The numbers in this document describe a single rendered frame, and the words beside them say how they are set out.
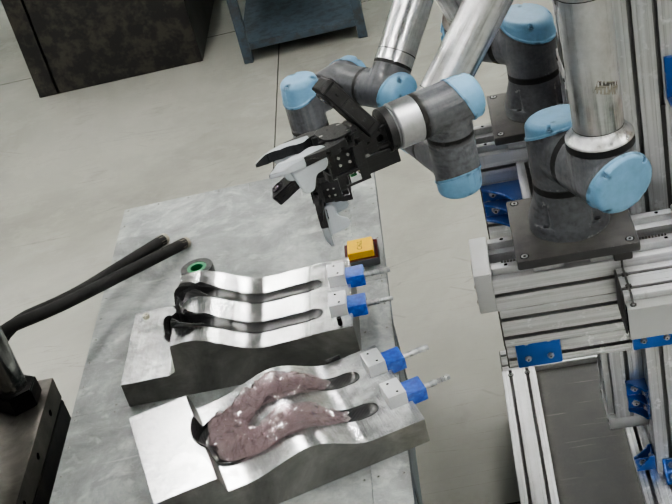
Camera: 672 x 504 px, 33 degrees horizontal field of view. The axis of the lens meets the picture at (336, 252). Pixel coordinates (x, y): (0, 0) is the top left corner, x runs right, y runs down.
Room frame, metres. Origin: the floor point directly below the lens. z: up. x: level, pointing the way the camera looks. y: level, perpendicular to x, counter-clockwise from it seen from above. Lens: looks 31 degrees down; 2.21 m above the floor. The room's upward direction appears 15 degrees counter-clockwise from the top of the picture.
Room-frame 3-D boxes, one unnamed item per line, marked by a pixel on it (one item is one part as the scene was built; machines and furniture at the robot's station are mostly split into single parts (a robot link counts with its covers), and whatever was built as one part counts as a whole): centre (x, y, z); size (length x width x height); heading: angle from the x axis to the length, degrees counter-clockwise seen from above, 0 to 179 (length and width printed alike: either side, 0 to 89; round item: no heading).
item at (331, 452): (1.65, 0.19, 0.85); 0.50 x 0.26 x 0.11; 101
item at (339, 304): (1.92, -0.02, 0.89); 0.13 x 0.05 x 0.05; 83
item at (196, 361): (2.02, 0.24, 0.87); 0.50 x 0.26 x 0.14; 84
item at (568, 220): (1.80, -0.44, 1.09); 0.15 x 0.15 x 0.10
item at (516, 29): (2.29, -0.52, 1.20); 0.13 x 0.12 x 0.14; 39
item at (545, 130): (1.79, -0.44, 1.20); 0.13 x 0.12 x 0.14; 16
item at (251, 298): (2.00, 0.22, 0.92); 0.35 x 0.16 x 0.09; 84
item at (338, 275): (2.03, -0.04, 0.89); 0.13 x 0.05 x 0.05; 84
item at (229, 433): (1.66, 0.19, 0.90); 0.26 x 0.18 x 0.08; 101
